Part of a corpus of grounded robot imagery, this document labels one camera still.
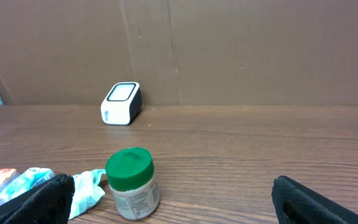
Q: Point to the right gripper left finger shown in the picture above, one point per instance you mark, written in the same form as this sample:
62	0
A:
47	203

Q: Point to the white barcode scanner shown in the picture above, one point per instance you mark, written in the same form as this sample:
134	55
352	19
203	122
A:
122	104

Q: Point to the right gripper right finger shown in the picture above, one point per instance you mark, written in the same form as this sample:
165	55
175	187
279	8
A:
296	204

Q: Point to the green lid jar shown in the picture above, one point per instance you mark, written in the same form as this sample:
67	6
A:
131	178

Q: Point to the teal wet wipes pack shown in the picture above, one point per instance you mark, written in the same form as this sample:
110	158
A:
87	191

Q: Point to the teal Kleenex tissue pack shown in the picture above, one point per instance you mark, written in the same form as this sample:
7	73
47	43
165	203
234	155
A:
29	179

